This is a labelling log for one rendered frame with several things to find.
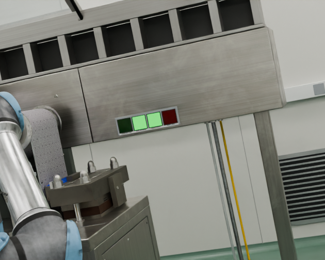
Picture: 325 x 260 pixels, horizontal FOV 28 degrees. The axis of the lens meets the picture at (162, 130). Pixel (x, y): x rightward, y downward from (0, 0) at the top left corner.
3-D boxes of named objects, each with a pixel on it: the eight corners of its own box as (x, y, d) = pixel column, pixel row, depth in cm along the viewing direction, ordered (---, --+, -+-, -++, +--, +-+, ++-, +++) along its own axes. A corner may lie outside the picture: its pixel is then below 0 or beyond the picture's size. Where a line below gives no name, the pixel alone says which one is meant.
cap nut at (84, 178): (78, 184, 219) (76, 171, 219) (82, 182, 223) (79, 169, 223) (88, 182, 218) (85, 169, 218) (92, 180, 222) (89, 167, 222)
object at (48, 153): (41, 193, 225) (30, 141, 224) (67, 181, 247) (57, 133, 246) (42, 192, 225) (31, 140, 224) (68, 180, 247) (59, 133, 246)
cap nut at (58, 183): (51, 189, 221) (49, 176, 221) (56, 187, 224) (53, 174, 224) (61, 187, 220) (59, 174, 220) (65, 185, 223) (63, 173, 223)
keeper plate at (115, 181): (113, 207, 232) (107, 177, 232) (122, 201, 242) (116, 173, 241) (119, 206, 232) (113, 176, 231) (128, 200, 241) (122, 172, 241)
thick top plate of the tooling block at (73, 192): (50, 207, 220) (47, 190, 220) (92, 185, 259) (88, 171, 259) (94, 200, 216) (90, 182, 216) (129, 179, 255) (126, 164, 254)
